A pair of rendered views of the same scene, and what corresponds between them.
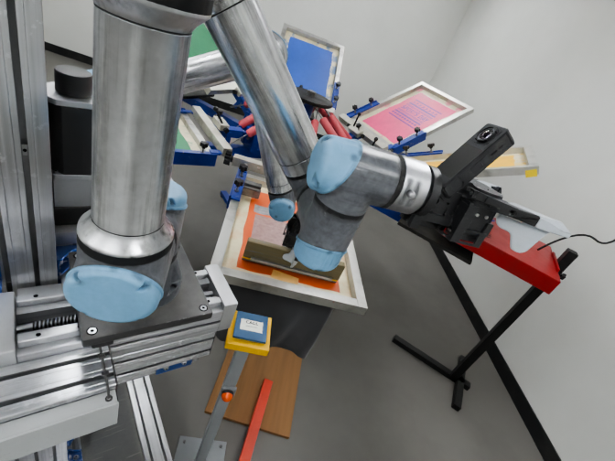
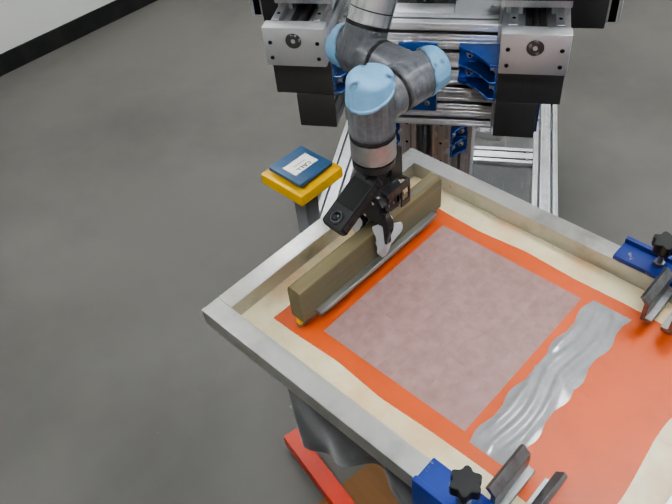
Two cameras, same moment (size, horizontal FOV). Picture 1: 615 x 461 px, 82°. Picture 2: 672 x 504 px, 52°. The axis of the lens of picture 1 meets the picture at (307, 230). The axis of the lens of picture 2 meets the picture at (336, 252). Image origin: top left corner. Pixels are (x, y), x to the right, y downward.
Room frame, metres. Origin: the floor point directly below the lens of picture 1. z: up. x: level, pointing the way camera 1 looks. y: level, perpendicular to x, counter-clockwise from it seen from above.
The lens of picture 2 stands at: (1.84, -0.47, 1.91)
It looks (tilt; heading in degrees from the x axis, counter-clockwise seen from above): 45 degrees down; 152
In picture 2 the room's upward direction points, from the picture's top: 7 degrees counter-clockwise
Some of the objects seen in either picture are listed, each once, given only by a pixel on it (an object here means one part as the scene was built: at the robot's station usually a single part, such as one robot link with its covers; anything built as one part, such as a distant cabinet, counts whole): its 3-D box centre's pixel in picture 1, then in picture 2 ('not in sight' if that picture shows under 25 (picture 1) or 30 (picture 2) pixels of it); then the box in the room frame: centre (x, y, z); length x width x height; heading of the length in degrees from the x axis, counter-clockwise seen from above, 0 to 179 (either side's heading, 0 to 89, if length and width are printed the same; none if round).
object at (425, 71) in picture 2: not in sight; (407, 74); (1.04, 0.12, 1.30); 0.11 x 0.11 x 0.08; 10
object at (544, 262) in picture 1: (498, 241); not in sight; (1.95, -1.05, 1.06); 0.61 x 0.46 x 0.12; 74
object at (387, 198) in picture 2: (297, 230); (378, 182); (1.07, 0.03, 1.14); 0.09 x 0.08 x 0.12; 104
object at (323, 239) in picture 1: (325, 224); not in sight; (0.46, -0.02, 1.56); 0.11 x 0.08 x 0.11; 19
